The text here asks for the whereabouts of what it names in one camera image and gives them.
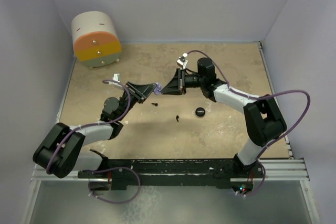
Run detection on black earbud charging case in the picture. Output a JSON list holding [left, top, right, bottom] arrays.
[[195, 107, 206, 118]]

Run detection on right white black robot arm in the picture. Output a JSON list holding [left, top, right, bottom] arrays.
[[161, 57, 287, 177]]

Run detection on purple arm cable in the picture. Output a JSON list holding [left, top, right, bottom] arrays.
[[186, 49, 312, 156], [46, 79, 131, 174]]

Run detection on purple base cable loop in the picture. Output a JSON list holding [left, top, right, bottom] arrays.
[[88, 165, 143, 204]]

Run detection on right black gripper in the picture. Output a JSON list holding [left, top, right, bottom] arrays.
[[162, 68, 205, 95]]

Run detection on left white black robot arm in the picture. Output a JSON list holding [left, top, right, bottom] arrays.
[[33, 82, 158, 178]]

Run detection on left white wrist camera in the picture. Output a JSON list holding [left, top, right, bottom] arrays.
[[110, 73, 121, 87]]

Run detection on aluminium extrusion rail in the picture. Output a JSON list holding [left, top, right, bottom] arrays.
[[31, 159, 310, 182]]

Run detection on purple earbud charging case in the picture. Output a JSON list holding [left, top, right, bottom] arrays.
[[153, 82, 162, 95]]

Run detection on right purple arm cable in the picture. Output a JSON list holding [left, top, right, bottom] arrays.
[[186, 49, 312, 156]]

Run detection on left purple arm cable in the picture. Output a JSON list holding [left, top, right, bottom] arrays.
[[46, 79, 131, 174]]

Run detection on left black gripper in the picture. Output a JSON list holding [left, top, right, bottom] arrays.
[[117, 82, 156, 121]]

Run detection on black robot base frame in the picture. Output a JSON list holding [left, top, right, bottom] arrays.
[[78, 155, 266, 193]]

